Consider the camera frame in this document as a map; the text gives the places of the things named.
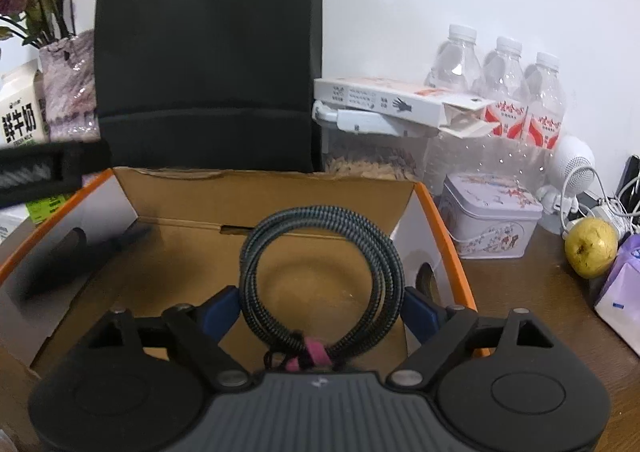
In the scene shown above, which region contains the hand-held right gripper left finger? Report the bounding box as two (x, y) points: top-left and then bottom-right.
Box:
(89, 285), (253, 393)

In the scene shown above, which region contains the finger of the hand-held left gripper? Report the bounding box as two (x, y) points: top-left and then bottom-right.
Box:
(0, 139), (112, 210)

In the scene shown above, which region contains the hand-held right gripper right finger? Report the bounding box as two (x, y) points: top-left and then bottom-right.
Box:
(388, 285), (556, 392)

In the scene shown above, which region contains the braided cable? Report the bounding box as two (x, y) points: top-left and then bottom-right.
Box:
(239, 206), (405, 373)

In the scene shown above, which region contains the cardboard box orange rim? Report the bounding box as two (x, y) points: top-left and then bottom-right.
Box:
(0, 167), (479, 373)

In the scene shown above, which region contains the white green milk carton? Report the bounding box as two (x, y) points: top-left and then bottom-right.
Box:
(0, 59), (76, 225)

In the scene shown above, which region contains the purple mottled vase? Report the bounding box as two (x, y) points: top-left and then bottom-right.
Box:
(39, 29), (101, 143)

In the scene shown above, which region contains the white printed tin box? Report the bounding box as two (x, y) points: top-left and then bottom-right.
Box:
(439, 172), (543, 260)

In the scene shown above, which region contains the clear container white lid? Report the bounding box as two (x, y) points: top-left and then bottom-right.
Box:
(312, 100), (441, 181)

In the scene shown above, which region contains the black paper bag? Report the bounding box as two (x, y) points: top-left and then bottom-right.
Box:
(94, 0), (325, 175)

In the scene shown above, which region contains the yellow pear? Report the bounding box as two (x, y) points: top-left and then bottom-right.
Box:
(565, 218), (619, 279)

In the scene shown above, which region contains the purple tissue pack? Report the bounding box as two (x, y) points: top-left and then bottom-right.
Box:
(594, 233), (640, 348)

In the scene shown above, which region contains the small white desk fan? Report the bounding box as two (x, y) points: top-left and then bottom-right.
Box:
(537, 134), (598, 227)

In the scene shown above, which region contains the white glove box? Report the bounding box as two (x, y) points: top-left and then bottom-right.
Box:
(313, 76), (498, 139)

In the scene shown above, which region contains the black upright device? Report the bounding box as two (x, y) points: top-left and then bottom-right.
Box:
(615, 157), (640, 213)

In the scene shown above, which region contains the white cable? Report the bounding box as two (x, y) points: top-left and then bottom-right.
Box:
(560, 172), (640, 239)

